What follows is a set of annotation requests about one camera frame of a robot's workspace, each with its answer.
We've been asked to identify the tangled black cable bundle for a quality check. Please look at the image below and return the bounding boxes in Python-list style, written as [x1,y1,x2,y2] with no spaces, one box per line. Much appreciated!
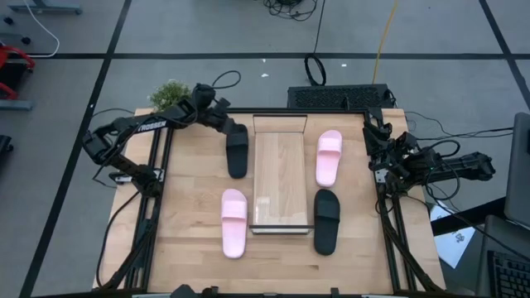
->
[263,0,319,22]

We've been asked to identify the black perforated computer case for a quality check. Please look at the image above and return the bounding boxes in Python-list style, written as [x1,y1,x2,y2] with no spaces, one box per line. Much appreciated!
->
[287,84,394,111]

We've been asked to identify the white paper sheet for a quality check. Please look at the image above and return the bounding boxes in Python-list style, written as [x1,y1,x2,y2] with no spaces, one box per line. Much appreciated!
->
[430,204,477,269]

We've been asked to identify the white cable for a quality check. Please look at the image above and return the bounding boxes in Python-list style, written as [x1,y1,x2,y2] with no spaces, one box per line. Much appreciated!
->
[22,0,61,58]

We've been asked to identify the small green potted plant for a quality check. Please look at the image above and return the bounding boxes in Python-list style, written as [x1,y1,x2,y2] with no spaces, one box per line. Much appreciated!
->
[147,79,194,113]

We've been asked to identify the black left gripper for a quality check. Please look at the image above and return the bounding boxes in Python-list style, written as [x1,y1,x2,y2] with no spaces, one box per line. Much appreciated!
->
[206,108,242,140]

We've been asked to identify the straight black floor cable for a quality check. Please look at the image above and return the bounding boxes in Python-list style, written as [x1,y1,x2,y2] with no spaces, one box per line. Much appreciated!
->
[312,0,327,55]

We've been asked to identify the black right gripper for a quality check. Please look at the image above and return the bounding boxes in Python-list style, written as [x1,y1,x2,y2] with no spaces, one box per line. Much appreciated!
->
[362,121,419,167]

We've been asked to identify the red black chair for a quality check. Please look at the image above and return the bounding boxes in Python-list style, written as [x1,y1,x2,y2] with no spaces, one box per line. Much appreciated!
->
[0,44,36,100]

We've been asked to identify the pink slide sandal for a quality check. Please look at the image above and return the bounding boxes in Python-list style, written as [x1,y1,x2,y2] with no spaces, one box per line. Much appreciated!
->
[220,188,248,260]
[315,129,344,188]

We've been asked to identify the thin black cables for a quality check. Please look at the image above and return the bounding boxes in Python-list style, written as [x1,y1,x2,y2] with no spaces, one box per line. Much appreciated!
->
[405,110,514,142]

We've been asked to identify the grey desk foot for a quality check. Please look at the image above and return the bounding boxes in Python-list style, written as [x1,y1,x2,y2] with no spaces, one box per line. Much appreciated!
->
[7,0,83,16]

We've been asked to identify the black keyboard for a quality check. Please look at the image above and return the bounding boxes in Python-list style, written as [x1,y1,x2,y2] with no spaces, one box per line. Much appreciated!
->
[487,250,530,298]

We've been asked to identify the black slide sandal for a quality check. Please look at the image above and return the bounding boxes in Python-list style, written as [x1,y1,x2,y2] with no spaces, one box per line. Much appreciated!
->
[313,189,341,257]
[225,123,250,180]

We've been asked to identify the grey metal bar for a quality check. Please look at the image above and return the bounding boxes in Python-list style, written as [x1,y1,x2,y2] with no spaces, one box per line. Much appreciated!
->
[0,99,34,111]

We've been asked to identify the coiled black cable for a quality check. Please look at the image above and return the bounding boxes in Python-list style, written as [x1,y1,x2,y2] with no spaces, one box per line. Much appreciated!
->
[303,53,328,87]

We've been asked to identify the black aluminium table frame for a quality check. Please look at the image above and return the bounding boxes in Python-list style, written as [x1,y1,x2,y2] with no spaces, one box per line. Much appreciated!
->
[97,106,446,298]

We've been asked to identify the grey laptop body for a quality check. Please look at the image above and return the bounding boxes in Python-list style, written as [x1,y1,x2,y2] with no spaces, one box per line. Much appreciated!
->
[475,214,530,298]

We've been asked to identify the thin black floor cable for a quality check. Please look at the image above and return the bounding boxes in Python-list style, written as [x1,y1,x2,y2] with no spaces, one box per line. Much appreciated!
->
[89,107,136,119]

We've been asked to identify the grey monitor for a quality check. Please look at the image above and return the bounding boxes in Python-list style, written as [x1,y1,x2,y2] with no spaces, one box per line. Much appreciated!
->
[503,111,530,229]

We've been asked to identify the yellow cable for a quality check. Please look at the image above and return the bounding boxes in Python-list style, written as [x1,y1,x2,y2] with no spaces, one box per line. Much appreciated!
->
[371,0,401,85]

